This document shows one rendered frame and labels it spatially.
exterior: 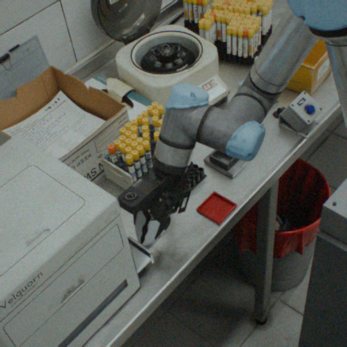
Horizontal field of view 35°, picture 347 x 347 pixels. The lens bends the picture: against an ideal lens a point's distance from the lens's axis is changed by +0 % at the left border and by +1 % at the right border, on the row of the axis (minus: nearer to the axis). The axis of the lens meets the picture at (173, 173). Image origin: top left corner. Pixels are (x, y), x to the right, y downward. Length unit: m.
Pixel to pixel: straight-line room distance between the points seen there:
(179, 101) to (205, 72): 0.49
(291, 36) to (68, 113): 0.71
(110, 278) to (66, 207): 0.19
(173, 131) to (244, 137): 0.14
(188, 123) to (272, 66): 0.18
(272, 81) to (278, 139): 0.41
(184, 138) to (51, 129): 0.51
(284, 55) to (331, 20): 0.27
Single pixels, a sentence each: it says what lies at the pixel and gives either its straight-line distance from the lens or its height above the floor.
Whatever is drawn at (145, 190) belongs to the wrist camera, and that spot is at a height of 1.08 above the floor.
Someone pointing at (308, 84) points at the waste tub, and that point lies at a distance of 1.52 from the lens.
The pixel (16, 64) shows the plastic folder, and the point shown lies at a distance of 1.50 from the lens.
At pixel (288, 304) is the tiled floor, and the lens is 2.14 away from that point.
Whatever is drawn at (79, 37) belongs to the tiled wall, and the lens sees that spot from 1.63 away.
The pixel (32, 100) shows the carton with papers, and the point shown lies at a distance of 1.50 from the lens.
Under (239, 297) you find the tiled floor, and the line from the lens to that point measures 2.14.
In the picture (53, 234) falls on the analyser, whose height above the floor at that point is 1.18.
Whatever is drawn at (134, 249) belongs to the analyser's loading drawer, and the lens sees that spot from 1.17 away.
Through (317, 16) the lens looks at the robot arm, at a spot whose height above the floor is 1.48.
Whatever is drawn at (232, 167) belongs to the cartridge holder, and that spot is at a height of 0.89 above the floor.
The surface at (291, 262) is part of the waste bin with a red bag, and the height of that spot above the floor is 0.23.
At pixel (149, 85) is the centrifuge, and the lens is 1.43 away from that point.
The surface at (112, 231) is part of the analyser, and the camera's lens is 0.96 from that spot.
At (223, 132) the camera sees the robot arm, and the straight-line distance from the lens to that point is 0.99.
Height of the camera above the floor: 1.87
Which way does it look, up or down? 48 degrees down
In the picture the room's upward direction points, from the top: 8 degrees counter-clockwise
